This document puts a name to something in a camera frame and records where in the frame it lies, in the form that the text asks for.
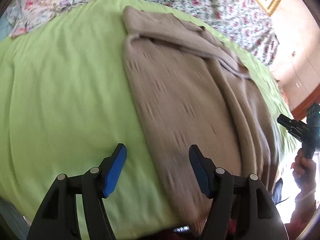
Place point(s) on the green bed sheet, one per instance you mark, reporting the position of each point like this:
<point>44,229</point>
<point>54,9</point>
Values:
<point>67,105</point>

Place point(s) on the person's right hand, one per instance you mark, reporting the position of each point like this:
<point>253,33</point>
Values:
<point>303,168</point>

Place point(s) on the floral quilt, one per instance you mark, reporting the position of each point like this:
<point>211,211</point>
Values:
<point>212,12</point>

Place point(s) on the beige knit garment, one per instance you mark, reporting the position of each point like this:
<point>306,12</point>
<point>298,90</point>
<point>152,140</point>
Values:
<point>190,100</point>

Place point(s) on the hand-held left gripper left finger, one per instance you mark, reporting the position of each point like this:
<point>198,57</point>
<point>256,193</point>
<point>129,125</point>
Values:
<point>115,172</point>

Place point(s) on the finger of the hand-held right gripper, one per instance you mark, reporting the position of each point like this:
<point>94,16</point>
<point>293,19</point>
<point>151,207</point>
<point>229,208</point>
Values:
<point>291,125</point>

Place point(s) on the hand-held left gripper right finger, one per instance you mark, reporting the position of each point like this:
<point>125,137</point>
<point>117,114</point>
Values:
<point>201,172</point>

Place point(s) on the person's right forearm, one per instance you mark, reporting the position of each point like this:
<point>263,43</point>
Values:
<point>303,205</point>

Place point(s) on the floral pillow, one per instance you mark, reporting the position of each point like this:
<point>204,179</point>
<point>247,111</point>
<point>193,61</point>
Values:
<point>47,3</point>

